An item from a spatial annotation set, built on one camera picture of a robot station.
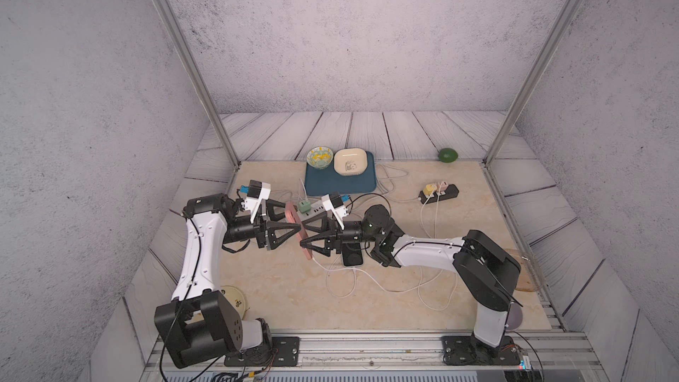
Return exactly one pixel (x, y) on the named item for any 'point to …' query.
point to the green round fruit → (447, 155)
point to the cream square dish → (350, 162)
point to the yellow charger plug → (428, 190)
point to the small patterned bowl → (319, 157)
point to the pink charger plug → (444, 186)
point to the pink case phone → (293, 217)
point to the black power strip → (451, 191)
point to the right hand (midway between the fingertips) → (303, 239)
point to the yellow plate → (235, 297)
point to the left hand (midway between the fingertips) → (298, 220)
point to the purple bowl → (514, 317)
